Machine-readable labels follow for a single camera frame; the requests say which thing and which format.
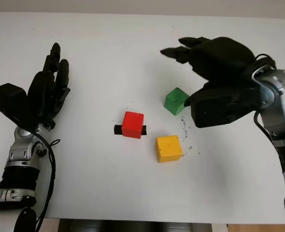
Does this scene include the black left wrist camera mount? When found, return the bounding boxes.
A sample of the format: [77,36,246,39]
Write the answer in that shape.
[0,83,41,129]

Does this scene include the green wooden block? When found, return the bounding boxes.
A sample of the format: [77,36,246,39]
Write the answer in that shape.
[163,87,190,116]

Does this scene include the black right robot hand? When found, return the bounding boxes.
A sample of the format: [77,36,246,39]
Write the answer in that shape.
[159,36,260,107]

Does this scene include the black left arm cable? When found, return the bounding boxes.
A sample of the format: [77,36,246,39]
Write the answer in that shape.
[31,131,61,232]

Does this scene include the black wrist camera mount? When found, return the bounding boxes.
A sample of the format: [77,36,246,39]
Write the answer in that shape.
[190,83,263,128]
[0,83,41,129]

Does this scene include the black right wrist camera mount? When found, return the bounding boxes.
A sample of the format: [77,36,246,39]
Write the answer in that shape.
[190,83,263,128]

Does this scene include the red wooden block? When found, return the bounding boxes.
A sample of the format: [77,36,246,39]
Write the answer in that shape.
[121,111,144,139]

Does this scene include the black tape strip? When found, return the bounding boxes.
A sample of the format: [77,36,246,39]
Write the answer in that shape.
[114,125,147,136]

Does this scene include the yellow wooden block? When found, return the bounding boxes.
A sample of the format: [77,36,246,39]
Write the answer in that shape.
[155,135,183,163]

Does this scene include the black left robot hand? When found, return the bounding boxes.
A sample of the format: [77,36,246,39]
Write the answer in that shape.
[28,43,71,129]

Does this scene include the dark grey robot torso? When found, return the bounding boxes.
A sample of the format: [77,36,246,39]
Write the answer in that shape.
[57,218,213,232]

